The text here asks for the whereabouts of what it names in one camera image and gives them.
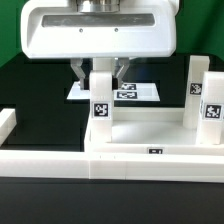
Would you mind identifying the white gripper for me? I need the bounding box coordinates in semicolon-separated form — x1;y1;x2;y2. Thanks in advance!
20;0;177;90

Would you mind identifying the white desk top tray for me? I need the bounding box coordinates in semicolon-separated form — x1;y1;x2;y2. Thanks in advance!
84;107;224;156

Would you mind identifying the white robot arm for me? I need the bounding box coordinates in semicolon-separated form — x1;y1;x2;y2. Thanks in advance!
20;0;179;90

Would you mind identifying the tag marker base plate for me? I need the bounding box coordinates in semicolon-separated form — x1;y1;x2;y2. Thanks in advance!
67;82;160;102

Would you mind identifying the white U-shaped fence frame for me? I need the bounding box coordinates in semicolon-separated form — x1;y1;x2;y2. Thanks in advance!
0;109;224;183

